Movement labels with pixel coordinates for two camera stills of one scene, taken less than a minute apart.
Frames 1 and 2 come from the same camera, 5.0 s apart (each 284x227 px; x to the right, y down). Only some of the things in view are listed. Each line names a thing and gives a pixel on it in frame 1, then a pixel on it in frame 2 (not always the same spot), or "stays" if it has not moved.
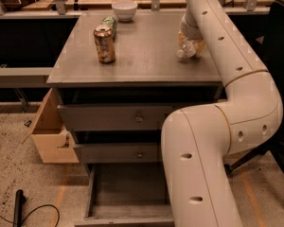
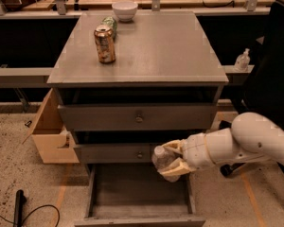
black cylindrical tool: (20, 200) stays
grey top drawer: (114, 116) stays
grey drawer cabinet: (117, 78) stays
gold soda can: (103, 36) stays
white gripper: (191, 29) → (195, 151)
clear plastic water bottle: (188, 49) → (163, 157)
